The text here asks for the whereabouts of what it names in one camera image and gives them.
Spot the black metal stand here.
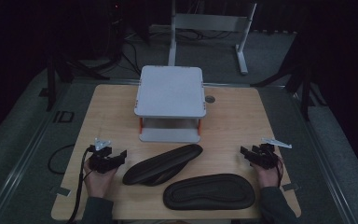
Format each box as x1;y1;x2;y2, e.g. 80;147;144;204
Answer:
251;38;328;123
44;50;110;113

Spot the upper black shoe insole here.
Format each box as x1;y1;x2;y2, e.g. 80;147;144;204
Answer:
122;143;204;188

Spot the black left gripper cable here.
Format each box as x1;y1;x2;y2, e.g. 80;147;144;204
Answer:
66;147;93;224

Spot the white metal desk frame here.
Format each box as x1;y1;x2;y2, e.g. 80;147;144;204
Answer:
167;0;258;76

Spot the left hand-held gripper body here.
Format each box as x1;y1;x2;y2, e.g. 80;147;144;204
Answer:
87;137;121;175

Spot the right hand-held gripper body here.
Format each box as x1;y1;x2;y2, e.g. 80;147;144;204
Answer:
251;137;293;171

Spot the black cable on floor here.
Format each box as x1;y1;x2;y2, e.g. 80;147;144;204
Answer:
47;143;76;175

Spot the black shoe insole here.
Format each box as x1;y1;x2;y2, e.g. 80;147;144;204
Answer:
162;173;256;211
122;143;204;188

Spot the white two-tier shoe rack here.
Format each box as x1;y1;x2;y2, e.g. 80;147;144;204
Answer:
132;64;208;145

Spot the grey tape strip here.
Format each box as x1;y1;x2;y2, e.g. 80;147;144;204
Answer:
281;182;300;192
55;186;73;198

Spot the red and black gripper cable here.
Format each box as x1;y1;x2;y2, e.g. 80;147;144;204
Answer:
272;154;285;189

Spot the person's right hand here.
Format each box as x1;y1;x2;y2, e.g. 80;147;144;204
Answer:
251;161;283;189

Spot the person's left hand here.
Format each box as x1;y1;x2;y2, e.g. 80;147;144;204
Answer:
82;157;119;199

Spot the lower black shoe insole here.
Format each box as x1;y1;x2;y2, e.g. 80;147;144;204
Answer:
162;173;256;211

